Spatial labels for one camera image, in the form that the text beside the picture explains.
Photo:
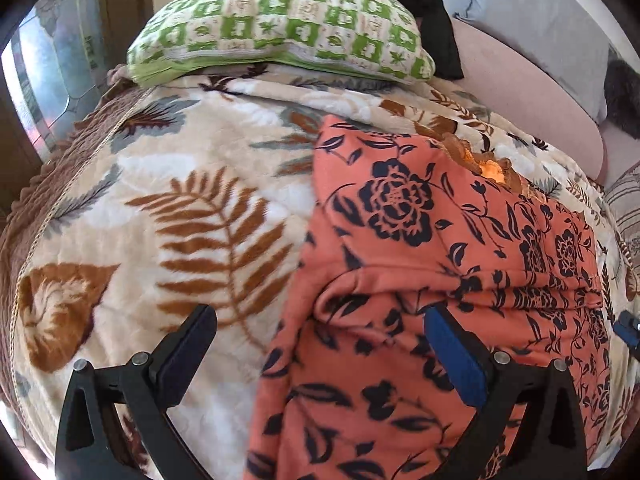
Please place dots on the orange floral print garment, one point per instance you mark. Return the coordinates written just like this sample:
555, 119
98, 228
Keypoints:
352, 388

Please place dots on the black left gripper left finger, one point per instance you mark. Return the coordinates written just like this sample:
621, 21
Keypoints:
91, 443

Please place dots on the dark furry object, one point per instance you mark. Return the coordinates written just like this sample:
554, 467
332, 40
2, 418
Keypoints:
622, 96

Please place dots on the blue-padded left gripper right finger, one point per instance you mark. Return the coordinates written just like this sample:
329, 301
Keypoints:
550, 442

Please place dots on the cream leaf pattern blanket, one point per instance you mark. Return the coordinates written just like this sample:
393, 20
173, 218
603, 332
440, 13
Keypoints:
200, 191

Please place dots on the striped grey pillow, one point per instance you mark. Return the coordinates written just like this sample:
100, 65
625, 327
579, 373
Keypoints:
623, 197

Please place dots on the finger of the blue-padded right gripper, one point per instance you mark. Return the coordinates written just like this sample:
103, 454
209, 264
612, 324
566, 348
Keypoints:
627, 328

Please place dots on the green white patterned pillow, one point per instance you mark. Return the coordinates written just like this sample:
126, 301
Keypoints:
376, 39

